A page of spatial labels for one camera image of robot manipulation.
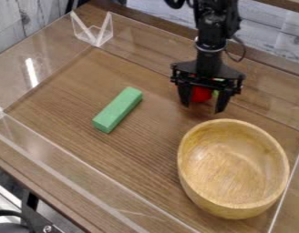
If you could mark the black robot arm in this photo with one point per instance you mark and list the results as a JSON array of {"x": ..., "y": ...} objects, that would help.
[{"x": 217, "y": 22}]

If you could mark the green rectangular block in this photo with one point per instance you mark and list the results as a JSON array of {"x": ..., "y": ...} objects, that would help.
[{"x": 117, "y": 109}]

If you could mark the red plush strawberry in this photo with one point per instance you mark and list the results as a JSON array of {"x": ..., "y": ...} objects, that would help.
[{"x": 203, "y": 94}]

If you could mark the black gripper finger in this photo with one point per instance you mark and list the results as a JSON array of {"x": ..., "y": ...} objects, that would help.
[
  {"x": 221, "y": 100},
  {"x": 184, "y": 90}
]

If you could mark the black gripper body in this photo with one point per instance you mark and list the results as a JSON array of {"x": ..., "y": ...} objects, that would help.
[{"x": 221, "y": 79}]

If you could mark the black table leg bracket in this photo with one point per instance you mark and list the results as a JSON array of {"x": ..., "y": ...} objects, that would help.
[{"x": 38, "y": 223}]

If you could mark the clear acrylic tray walls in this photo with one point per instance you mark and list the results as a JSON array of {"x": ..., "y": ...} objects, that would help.
[{"x": 112, "y": 181}]

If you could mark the wooden bowl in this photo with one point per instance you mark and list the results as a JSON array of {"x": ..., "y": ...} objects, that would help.
[{"x": 232, "y": 168}]

